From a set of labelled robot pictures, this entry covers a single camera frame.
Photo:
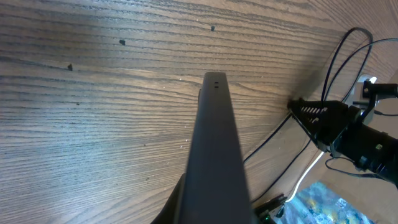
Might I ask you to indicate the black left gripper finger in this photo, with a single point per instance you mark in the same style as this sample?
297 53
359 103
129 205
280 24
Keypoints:
168 213

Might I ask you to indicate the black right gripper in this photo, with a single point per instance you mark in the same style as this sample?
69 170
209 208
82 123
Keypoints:
327 123

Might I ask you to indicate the Samsung Galaxy smartphone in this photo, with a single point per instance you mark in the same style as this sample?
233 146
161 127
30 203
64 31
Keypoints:
215 188

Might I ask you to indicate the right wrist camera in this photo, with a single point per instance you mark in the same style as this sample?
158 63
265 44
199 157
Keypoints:
375 92

